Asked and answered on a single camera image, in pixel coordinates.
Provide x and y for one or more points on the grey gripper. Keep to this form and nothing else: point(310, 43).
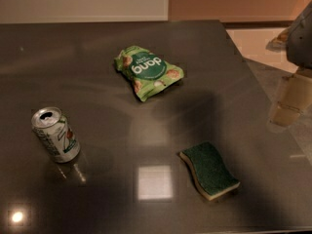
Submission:
point(300, 41)

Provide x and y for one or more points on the green yellow sponge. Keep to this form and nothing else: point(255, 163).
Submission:
point(211, 177)

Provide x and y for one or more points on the green rice chip bag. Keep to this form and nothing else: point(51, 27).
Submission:
point(149, 74)

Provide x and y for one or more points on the silver green soda can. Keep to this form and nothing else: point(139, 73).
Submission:
point(53, 130)

